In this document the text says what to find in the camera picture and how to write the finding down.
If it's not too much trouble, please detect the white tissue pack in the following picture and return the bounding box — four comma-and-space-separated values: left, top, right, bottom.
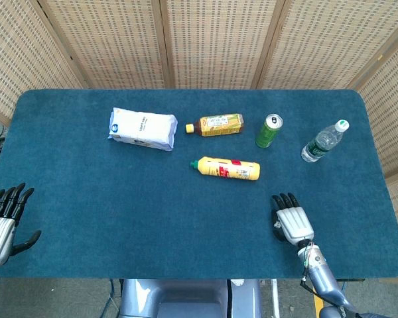
107, 107, 178, 152

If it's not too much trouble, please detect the grey blue robot torso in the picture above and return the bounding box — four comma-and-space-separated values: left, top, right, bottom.
119, 278, 263, 318

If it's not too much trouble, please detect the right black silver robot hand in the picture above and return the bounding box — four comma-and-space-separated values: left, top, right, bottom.
271, 192, 315, 246

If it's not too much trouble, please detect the tea bottle yellow label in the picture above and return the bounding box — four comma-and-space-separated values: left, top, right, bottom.
185, 113, 244, 137

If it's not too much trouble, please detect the clear water bottle green label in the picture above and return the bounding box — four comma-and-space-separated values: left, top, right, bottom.
300, 119, 350, 163

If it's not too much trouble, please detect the yellow bottle green cap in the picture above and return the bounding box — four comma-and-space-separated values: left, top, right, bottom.
190, 156, 261, 182

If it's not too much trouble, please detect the blue cable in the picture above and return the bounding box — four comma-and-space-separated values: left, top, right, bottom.
101, 279, 122, 318

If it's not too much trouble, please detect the green drink can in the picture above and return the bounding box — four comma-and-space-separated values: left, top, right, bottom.
255, 113, 284, 148

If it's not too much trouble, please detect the blue carpet table mat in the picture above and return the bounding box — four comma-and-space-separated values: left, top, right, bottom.
0, 88, 398, 280

